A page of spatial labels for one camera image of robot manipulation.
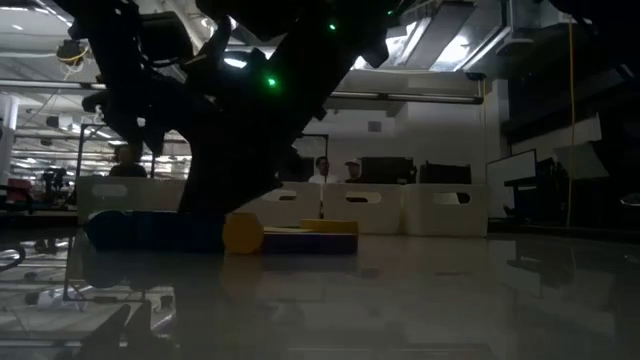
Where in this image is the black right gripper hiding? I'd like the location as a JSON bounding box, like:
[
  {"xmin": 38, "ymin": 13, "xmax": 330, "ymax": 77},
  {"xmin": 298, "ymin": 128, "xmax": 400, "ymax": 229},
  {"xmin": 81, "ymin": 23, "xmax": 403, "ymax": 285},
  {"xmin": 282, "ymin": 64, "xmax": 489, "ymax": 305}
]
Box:
[{"xmin": 177, "ymin": 44, "xmax": 326, "ymax": 217}]

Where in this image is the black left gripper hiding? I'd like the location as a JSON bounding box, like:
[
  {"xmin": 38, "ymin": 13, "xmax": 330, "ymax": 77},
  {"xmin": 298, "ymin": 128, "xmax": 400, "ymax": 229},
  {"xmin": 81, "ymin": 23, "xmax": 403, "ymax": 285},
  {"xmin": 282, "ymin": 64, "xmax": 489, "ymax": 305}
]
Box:
[{"xmin": 82, "ymin": 89, "xmax": 169, "ymax": 157}]

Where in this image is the yellow cylinder block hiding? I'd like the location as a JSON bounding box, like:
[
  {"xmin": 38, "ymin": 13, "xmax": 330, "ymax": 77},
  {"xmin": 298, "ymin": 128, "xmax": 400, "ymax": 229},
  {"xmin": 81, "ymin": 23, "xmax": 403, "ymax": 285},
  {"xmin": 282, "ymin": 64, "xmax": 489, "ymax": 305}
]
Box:
[{"xmin": 222, "ymin": 211, "xmax": 265, "ymax": 255}]

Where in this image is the large blue block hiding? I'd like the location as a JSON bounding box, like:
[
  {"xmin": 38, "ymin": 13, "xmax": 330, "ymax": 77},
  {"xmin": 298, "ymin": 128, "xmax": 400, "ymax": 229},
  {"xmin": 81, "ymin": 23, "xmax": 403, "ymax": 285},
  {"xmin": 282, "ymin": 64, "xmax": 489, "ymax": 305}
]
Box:
[{"xmin": 127, "ymin": 210, "xmax": 226, "ymax": 254}]

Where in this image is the blue cylinder block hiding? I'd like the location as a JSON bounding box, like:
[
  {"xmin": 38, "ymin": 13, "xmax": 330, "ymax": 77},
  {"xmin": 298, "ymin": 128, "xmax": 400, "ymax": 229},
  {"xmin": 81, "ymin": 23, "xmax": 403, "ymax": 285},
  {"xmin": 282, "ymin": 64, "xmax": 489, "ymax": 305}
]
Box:
[{"xmin": 86, "ymin": 209, "xmax": 132, "ymax": 252}]

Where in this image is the white plastic bin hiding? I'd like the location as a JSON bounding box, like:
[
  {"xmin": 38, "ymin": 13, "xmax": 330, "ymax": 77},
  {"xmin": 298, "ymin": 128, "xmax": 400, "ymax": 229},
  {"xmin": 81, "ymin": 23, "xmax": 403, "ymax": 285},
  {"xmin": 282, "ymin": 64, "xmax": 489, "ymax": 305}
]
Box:
[
  {"xmin": 402, "ymin": 183, "xmax": 492, "ymax": 238},
  {"xmin": 234, "ymin": 180, "xmax": 323, "ymax": 229},
  {"xmin": 75, "ymin": 174, "xmax": 162, "ymax": 221},
  {"xmin": 160, "ymin": 178, "xmax": 191, "ymax": 215},
  {"xmin": 322, "ymin": 183, "xmax": 404, "ymax": 235}
]

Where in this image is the person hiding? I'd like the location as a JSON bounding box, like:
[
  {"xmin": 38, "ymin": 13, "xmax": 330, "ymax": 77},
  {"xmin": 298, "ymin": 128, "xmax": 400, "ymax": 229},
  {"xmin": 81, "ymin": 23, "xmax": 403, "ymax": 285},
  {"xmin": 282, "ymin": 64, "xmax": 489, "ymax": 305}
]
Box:
[
  {"xmin": 342, "ymin": 157, "xmax": 365, "ymax": 184},
  {"xmin": 108, "ymin": 143, "xmax": 150, "ymax": 179},
  {"xmin": 307, "ymin": 155, "xmax": 340, "ymax": 185}
]

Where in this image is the purple block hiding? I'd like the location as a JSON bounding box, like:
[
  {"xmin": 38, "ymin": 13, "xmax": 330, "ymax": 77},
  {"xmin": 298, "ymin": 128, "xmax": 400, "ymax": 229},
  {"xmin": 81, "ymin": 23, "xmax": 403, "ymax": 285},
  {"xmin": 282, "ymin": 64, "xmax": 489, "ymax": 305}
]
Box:
[{"xmin": 261, "ymin": 231, "xmax": 360, "ymax": 256}]

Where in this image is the long yellow block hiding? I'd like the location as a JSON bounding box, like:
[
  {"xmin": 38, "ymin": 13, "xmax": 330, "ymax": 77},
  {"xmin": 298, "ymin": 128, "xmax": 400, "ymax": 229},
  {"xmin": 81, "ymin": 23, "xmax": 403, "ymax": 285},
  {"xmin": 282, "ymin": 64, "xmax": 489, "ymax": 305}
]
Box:
[{"xmin": 298, "ymin": 218, "xmax": 360, "ymax": 236}]

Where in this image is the red background box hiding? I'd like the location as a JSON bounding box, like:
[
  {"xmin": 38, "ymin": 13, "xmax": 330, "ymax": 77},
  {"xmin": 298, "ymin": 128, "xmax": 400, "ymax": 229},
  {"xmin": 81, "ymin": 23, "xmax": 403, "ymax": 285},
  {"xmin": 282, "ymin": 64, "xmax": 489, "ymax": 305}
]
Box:
[{"xmin": 5, "ymin": 178, "xmax": 35, "ymax": 204}]

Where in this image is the black monitor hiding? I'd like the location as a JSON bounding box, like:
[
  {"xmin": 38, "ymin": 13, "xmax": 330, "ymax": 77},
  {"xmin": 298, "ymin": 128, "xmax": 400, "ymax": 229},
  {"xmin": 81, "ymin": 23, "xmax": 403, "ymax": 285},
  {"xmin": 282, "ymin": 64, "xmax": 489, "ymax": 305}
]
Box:
[
  {"xmin": 418, "ymin": 161, "xmax": 473, "ymax": 187},
  {"xmin": 360, "ymin": 156, "xmax": 418, "ymax": 186}
]

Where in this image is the horizontal ceiling pipe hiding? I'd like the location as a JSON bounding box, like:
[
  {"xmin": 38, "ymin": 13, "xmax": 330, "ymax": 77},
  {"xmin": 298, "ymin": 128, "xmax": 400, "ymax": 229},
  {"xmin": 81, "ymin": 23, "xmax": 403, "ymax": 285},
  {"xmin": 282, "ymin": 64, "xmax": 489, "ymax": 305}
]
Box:
[{"xmin": 0, "ymin": 78, "xmax": 485, "ymax": 106}]

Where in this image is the whiteboard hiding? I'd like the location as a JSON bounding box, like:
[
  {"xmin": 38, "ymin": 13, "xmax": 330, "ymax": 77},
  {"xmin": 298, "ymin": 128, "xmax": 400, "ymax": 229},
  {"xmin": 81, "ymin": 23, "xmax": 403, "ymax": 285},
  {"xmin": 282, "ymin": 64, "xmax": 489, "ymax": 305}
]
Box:
[{"xmin": 485, "ymin": 148, "xmax": 538, "ymax": 221}]

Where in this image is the black frame stand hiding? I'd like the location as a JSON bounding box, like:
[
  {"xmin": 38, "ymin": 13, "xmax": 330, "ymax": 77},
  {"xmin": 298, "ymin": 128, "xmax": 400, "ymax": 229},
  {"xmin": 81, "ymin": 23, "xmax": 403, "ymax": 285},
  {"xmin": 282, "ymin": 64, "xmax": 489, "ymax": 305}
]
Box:
[
  {"xmin": 299, "ymin": 132, "xmax": 330, "ymax": 184},
  {"xmin": 75, "ymin": 122, "xmax": 109, "ymax": 177}
]

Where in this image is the ceiling cable reel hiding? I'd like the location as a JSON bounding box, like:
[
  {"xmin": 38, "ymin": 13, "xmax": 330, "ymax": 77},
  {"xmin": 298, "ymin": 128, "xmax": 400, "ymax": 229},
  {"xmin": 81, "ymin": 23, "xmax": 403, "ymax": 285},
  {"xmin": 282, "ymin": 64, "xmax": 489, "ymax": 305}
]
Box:
[{"xmin": 54, "ymin": 38, "xmax": 92, "ymax": 67}]

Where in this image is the yellow hanging cable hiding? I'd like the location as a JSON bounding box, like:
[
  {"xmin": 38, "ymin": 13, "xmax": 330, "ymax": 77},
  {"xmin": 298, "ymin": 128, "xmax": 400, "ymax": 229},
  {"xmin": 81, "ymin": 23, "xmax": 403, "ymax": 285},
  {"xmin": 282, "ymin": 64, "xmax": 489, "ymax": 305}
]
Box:
[{"xmin": 566, "ymin": 17, "xmax": 577, "ymax": 229}]

